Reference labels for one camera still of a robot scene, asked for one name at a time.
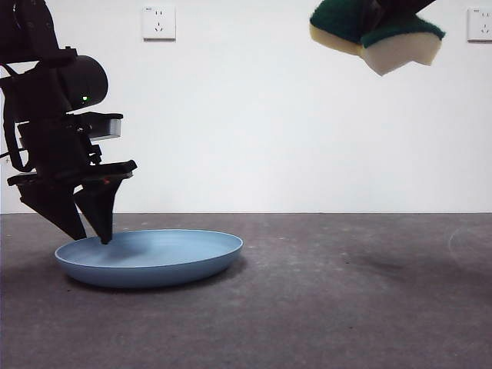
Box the light blue round plate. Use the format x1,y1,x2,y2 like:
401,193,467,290
54,229,244,290

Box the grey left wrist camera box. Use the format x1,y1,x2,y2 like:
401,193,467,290
67,111,125,141

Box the yellow sponge with green scourer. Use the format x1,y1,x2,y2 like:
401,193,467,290
308,0,447,78

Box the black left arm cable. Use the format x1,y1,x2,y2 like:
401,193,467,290
0,63,34,173

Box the white wall socket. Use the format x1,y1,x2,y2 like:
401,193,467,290
467,8,492,43
142,4,178,42

